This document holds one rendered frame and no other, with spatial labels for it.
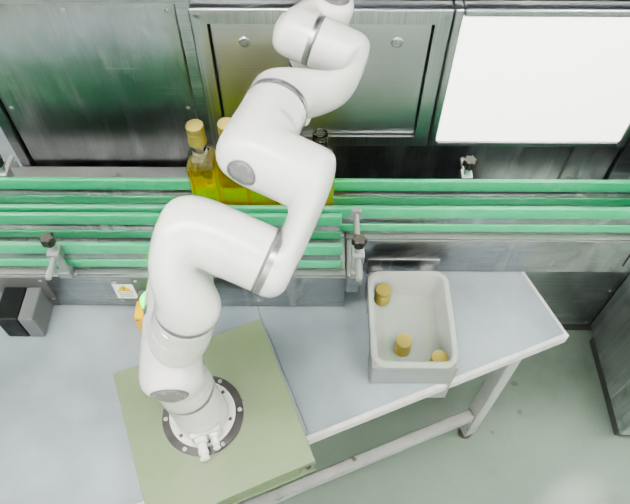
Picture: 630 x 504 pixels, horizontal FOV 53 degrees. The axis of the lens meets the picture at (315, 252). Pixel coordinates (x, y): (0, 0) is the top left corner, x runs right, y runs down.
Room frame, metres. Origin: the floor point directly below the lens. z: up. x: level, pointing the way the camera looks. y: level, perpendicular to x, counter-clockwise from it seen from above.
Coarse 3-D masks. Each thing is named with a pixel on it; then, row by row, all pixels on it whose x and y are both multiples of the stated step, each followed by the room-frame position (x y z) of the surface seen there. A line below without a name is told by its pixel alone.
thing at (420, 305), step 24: (408, 288) 0.72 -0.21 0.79; (432, 288) 0.72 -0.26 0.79; (384, 312) 0.67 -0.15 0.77; (408, 312) 0.67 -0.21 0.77; (432, 312) 0.67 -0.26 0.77; (384, 336) 0.61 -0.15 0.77; (432, 336) 0.61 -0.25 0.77; (384, 360) 0.56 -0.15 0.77; (408, 360) 0.56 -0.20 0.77; (456, 360) 0.52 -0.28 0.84
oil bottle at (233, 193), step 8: (224, 176) 0.82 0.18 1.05; (224, 184) 0.82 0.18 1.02; (232, 184) 0.82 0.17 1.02; (224, 192) 0.82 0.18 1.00; (232, 192) 0.82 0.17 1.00; (240, 192) 0.82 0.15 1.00; (248, 192) 0.83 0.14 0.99; (224, 200) 0.82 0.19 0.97; (232, 200) 0.82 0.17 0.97; (240, 200) 0.82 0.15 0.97; (248, 200) 0.83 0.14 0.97
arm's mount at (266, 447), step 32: (256, 320) 0.62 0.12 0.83; (224, 352) 0.55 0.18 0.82; (256, 352) 0.55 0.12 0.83; (128, 384) 0.48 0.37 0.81; (224, 384) 0.48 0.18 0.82; (256, 384) 0.48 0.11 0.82; (128, 416) 0.42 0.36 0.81; (160, 416) 0.42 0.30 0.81; (256, 416) 0.42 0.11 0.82; (288, 416) 0.42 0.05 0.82; (160, 448) 0.36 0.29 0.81; (192, 448) 0.36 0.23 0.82; (224, 448) 0.36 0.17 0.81; (256, 448) 0.36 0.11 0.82; (288, 448) 0.36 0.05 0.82; (160, 480) 0.30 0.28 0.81; (192, 480) 0.30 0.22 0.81; (224, 480) 0.30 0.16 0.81; (256, 480) 0.30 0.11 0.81; (288, 480) 0.31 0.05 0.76
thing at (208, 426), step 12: (216, 384) 0.48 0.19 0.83; (216, 396) 0.41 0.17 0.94; (228, 396) 0.45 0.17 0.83; (204, 408) 0.38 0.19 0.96; (216, 408) 0.40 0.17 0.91; (228, 408) 0.43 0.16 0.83; (180, 420) 0.37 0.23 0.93; (192, 420) 0.37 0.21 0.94; (204, 420) 0.38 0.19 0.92; (216, 420) 0.39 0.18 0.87; (228, 420) 0.41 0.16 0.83; (180, 432) 0.39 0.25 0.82; (192, 432) 0.37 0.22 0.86; (204, 432) 0.37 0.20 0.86; (216, 432) 0.38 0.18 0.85; (228, 432) 0.39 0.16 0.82; (192, 444) 0.36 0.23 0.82; (204, 444) 0.36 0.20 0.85; (216, 444) 0.36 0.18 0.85; (204, 456) 0.33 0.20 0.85
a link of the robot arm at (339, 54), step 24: (336, 24) 0.77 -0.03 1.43; (312, 48) 0.74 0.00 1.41; (336, 48) 0.74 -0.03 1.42; (360, 48) 0.73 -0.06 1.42; (264, 72) 0.64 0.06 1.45; (288, 72) 0.64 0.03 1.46; (312, 72) 0.65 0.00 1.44; (336, 72) 0.67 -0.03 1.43; (360, 72) 0.70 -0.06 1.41; (312, 96) 0.63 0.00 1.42; (336, 96) 0.65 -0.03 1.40
